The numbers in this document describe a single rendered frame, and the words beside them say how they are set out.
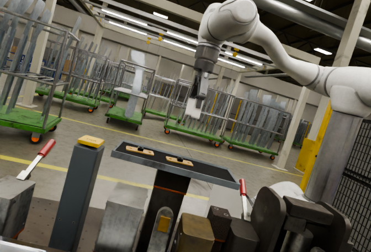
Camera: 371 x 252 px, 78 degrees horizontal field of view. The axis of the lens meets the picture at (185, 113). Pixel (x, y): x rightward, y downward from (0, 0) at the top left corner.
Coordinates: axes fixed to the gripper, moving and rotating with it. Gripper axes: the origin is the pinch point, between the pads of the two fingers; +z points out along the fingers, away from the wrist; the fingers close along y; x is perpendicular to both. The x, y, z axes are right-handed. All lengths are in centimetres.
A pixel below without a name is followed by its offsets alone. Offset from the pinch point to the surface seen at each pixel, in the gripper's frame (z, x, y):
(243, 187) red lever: 17.5, -16.9, -20.9
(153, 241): 27.8, 8.9, -37.9
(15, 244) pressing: 31, 35, -40
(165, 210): 21.0, 7.8, -36.9
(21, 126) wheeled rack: 85, 182, 277
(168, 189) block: 22.4, 5.6, -21.2
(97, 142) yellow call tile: 14.2, 28.3, -17.2
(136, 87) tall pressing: -18, 57, 575
